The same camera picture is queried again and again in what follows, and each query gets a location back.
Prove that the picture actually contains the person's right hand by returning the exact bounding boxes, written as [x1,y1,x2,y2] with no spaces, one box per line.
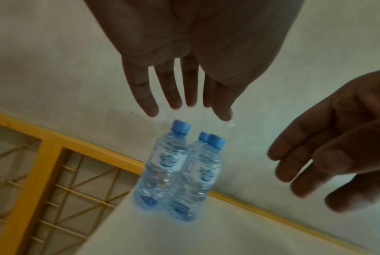
[267,68,380,213]

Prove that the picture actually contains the yellow metal frame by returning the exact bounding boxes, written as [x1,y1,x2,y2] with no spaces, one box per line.
[0,105,380,255]

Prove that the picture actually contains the person's left hand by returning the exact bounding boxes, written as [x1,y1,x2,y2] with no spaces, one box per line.
[83,0,306,122]

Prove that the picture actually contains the clear blue-capped water bottle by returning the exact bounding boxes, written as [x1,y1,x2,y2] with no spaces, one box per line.
[185,132,213,175]
[132,119,192,212]
[166,134,226,222]

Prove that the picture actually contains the cream metal grille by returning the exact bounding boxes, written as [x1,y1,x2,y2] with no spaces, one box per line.
[0,122,134,255]

